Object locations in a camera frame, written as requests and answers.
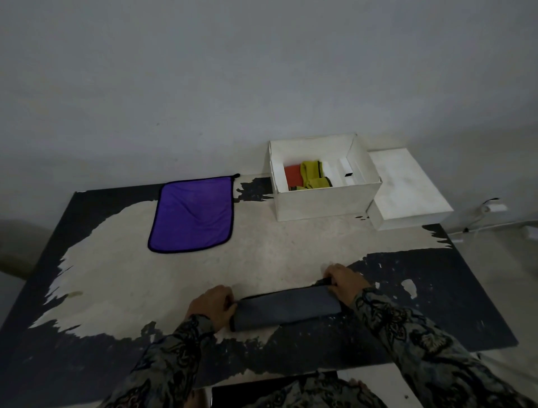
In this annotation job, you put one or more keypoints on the person's right hand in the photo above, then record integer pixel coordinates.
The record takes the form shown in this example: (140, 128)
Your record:
(349, 283)

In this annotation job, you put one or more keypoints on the person's left foot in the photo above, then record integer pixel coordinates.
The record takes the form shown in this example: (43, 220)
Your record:
(198, 399)

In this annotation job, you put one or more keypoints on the red cloth with blue trim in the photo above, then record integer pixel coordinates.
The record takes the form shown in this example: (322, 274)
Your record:
(293, 175)

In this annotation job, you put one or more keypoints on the white box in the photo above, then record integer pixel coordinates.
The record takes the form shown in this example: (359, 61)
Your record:
(328, 204)

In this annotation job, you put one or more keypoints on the white box lid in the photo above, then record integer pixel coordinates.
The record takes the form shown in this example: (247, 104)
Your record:
(407, 189)

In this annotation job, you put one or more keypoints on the person's left forearm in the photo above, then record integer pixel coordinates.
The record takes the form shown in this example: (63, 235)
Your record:
(164, 365)

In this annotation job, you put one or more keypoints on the person's left hand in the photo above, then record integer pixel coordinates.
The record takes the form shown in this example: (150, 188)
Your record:
(212, 304)

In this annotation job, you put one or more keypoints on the person's right forearm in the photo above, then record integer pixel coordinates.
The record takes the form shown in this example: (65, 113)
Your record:
(428, 349)

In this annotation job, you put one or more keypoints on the person's patterned shirt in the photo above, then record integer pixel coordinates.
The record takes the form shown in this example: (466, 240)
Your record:
(315, 393)

